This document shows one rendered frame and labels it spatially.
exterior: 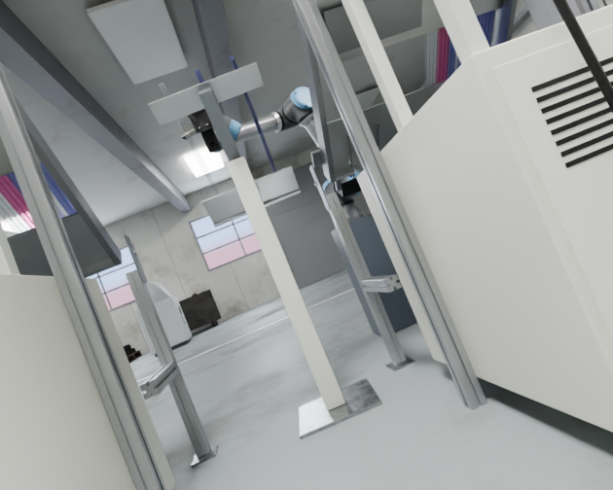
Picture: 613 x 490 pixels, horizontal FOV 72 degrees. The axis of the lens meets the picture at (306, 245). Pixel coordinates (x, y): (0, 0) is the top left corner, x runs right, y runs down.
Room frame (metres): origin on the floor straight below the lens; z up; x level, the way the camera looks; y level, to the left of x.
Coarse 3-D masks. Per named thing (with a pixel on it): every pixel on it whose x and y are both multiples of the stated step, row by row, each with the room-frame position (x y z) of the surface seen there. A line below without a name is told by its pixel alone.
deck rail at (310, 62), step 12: (300, 24) 1.12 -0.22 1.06; (300, 36) 1.16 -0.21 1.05; (312, 60) 1.16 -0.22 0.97; (312, 72) 1.18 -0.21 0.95; (312, 84) 1.22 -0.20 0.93; (312, 96) 1.27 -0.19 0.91; (312, 108) 1.32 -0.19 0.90; (324, 108) 1.27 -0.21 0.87; (324, 120) 1.30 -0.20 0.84; (324, 132) 1.33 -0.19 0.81; (324, 144) 1.36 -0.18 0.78; (324, 156) 1.41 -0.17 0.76; (324, 168) 1.47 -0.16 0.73
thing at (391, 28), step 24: (336, 0) 1.12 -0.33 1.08; (384, 0) 1.13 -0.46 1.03; (408, 0) 1.15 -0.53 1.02; (432, 0) 1.22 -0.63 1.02; (480, 0) 1.28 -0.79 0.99; (336, 24) 1.12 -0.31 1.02; (384, 24) 1.17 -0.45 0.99; (408, 24) 1.20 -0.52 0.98; (432, 24) 1.27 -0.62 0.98; (336, 48) 1.16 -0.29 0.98; (360, 48) 1.23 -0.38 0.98
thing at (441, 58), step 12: (492, 12) 1.33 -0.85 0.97; (480, 24) 1.35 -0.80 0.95; (492, 24) 1.36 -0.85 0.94; (432, 36) 1.31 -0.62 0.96; (444, 36) 1.32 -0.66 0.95; (432, 48) 1.33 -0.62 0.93; (444, 48) 1.35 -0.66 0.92; (432, 60) 1.36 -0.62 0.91; (444, 60) 1.38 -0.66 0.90; (456, 60) 1.40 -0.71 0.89; (432, 72) 1.39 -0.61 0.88; (444, 72) 1.41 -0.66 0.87; (432, 84) 1.42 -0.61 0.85
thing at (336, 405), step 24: (240, 168) 1.29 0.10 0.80; (240, 192) 1.28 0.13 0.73; (264, 216) 1.29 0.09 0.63; (264, 240) 1.28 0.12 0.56; (288, 264) 1.29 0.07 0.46; (288, 288) 1.28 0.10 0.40; (288, 312) 1.28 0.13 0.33; (312, 336) 1.29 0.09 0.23; (312, 360) 1.28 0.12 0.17; (336, 384) 1.29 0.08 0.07; (360, 384) 1.40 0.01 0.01; (312, 408) 1.36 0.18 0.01; (336, 408) 1.28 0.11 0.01; (360, 408) 1.20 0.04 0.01; (312, 432) 1.19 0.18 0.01
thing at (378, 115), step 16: (416, 96) 1.42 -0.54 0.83; (368, 112) 1.39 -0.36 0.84; (384, 112) 1.41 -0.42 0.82; (416, 112) 1.46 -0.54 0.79; (336, 128) 1.38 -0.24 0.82; (384, 128) 1.46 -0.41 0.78; (336, 144) 1.42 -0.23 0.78; (352, 144) 1.45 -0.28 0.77; (384, 144) 1.50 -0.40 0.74; (336, 160) 1.46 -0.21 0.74; (352, 160) 1.49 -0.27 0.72
